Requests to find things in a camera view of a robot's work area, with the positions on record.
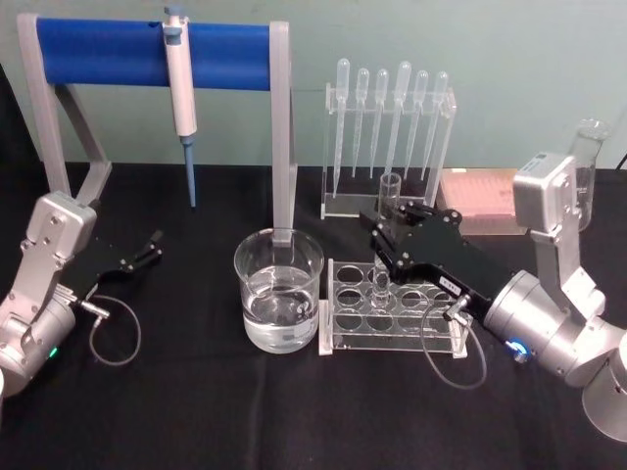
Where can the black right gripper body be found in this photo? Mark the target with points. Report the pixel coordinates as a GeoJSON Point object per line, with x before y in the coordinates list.
{"type": "Point", "coordinates": [441, 249]}

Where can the grey stand with blue bar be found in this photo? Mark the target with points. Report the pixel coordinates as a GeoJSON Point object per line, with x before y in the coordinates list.
{"type": "Point", "coordinates": [98, 54]}

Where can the clear acrylic test tube rack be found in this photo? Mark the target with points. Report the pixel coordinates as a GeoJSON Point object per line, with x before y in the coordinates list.
{"type": "Point", "coordinates": [352, 338]}

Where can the glass test tube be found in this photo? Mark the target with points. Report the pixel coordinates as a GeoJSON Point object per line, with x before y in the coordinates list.
{"type": "Point", "coordinates": [390, 188]}

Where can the glass beaker with water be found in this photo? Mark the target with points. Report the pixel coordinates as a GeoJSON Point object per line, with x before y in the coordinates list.
{"type": "Point", "coordinates": [279, 313]}

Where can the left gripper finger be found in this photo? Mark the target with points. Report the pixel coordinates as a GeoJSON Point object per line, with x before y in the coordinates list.
{"type": "Point", "coordinates": [142, 258]}
{"type": "Point", "coordinates": [157, 236]}

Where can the glass conical flask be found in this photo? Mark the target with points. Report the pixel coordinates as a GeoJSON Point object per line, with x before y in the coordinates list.
{"type": "Point", "coordinates": [590, 161]}

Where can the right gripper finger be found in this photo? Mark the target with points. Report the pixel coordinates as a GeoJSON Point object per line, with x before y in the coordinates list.
{"type": "Point", "coordinates": [387, 245]}
{"type": "Point", "coordinates": [421, 211]}

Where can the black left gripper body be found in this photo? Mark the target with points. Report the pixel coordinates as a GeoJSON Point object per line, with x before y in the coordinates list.
{"type": "Point", "coordinates": [100, 262]}

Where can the pink pipette tip box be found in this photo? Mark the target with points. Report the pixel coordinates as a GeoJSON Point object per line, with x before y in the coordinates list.
{"type": "Point", "coordinates": [480, 201]}

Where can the clear plastic transfer pipette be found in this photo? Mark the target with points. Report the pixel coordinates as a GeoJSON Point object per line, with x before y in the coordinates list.
{"type": "Point", "coordinates": [403, 76]}
{"type": "Point", "coordinates": [342, 73]}
{"type": "Point", "coordinates": [381, 80]}
{"type": "Point", "coordinates": [362, 80]}
{"type": "Point", "coordinates": [441, 84]}
{"type": "Point", "coordinates": [420, 83]}

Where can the white and blue micropipette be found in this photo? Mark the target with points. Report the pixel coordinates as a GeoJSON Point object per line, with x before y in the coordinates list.
{"type": "Point", "coordinates": [181, 98]}

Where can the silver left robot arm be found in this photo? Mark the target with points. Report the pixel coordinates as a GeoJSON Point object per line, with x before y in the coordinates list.
{"type": "Point", "coordinates": [39, 313]}

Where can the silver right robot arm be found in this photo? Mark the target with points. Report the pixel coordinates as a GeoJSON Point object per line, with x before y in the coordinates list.
{"type": "Point", "coordinates": [539, 318]}

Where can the black table cloth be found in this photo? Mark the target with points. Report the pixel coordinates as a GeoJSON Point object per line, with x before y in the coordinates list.
{"type": "Point", "coordinates": [245, 416]}

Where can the clear acrylic dropper rack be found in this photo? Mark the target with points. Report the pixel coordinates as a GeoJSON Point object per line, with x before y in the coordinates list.
{"type": "Point", "coordinates": [343, 208]}

